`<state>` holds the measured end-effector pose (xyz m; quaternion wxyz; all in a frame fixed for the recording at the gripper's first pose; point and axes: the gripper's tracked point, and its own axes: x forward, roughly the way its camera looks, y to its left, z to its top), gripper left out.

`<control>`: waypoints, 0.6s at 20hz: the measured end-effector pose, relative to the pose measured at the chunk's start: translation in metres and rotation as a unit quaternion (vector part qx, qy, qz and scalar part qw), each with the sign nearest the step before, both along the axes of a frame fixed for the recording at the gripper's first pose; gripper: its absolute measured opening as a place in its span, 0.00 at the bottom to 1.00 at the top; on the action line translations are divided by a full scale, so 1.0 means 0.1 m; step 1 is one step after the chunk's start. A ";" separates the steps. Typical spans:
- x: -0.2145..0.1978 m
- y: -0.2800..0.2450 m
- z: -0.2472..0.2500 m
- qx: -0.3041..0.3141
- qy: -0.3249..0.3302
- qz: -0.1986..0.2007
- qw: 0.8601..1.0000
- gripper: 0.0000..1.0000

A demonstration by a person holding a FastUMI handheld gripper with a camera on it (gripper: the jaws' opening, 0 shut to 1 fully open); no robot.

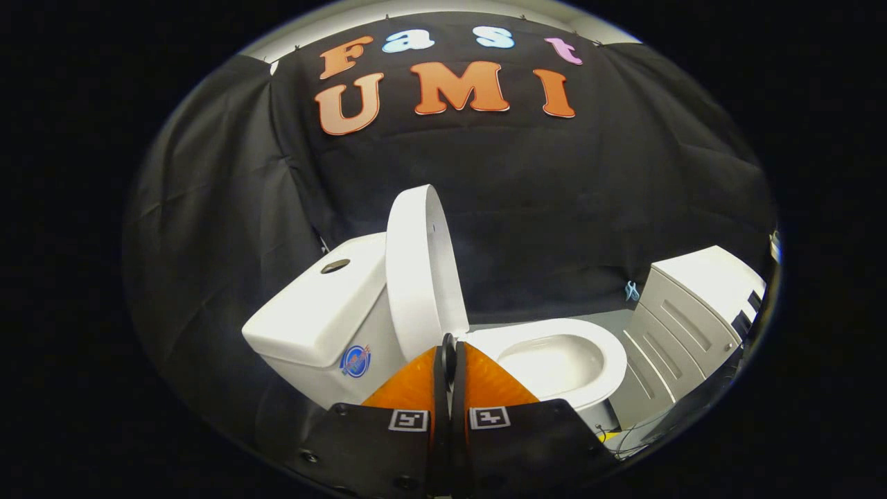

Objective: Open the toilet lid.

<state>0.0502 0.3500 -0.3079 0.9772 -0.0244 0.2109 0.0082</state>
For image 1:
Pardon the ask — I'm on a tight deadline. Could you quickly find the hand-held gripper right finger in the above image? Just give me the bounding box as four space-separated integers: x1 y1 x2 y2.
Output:
450 338 621 499

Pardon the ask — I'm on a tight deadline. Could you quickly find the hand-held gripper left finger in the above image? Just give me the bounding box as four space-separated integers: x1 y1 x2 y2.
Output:
288 334 453 499

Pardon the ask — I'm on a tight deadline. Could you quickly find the white toilet lid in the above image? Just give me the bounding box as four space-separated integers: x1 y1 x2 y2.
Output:
385 184 471 365

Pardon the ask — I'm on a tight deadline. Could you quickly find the white ceramic toilet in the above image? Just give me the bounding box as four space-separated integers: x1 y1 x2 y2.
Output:
241 232 628 434

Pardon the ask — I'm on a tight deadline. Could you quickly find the black backdrop cloth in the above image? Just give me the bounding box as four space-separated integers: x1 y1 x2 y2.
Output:
125 10 777 451

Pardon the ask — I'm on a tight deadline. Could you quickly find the white drawer cabinet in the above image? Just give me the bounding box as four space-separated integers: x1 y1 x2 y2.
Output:
610 245 766 430

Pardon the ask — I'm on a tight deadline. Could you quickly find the white toilet seat ring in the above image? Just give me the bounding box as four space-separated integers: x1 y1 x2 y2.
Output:
466 318 628 410

